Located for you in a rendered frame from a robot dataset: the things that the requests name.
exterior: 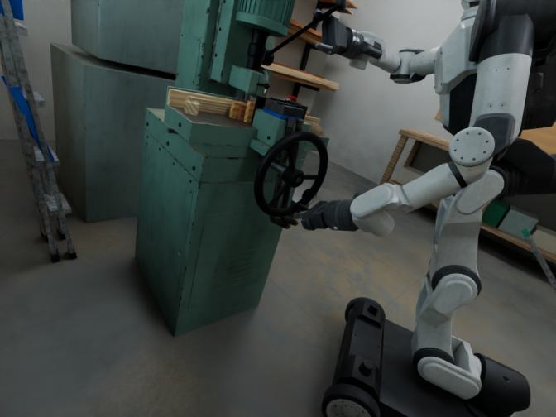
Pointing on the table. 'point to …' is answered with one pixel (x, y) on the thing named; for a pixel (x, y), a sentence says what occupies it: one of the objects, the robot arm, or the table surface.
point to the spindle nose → (256, 49)
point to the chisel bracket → (247, 80)
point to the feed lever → (303, 31)
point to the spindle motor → (266, 16)
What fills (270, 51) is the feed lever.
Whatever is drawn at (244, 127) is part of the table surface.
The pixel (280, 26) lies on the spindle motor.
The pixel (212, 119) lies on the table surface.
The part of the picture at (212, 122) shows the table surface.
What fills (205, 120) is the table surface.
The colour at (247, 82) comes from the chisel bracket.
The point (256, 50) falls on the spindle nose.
